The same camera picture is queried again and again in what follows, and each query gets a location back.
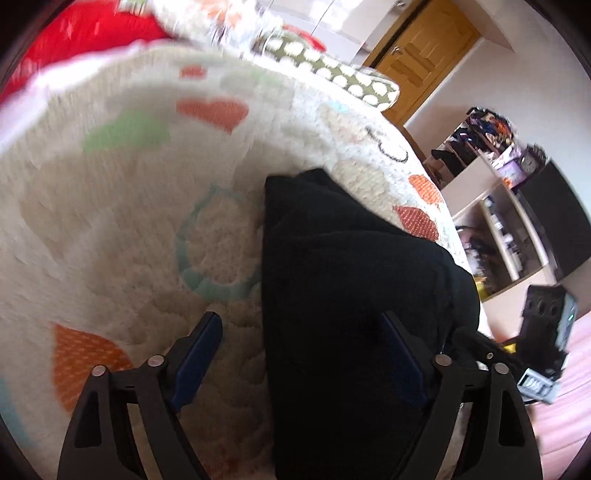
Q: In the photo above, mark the red blanket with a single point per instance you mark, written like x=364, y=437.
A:
x=83, y=32

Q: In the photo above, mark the purple box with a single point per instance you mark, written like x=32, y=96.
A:
x=508, y=171

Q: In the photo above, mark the pile of colourful clothes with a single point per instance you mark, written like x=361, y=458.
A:
x=489, y=127

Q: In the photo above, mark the white printed pillow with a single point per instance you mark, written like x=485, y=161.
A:
x=198, y=18

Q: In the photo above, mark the small dark clock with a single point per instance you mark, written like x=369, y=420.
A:
x=530, y=162

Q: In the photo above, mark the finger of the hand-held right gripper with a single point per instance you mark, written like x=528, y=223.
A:
x=482, y=346

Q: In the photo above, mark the black television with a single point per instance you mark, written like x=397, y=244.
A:
x=558, y=217

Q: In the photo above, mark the printed heart quilt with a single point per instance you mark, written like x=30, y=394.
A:
x=115, y=230

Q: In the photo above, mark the wooden door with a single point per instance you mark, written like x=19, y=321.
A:
x=425, y=50

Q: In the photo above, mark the dark cloth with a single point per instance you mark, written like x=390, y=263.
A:
x=445, y=168

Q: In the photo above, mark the green polka dot pillow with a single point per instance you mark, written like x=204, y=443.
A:
x=341, y=74

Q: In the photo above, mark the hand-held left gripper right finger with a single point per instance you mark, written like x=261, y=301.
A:
x=406, y=364

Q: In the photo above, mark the white shelf unit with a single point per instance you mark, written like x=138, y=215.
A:
x=471, y=180

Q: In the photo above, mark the black pants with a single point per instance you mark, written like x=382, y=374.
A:
x=332, y=286

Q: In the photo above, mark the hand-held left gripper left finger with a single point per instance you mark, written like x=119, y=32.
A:
x=198, y=362

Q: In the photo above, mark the white glossy wardrobe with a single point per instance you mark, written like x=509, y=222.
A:
x=341, y=18

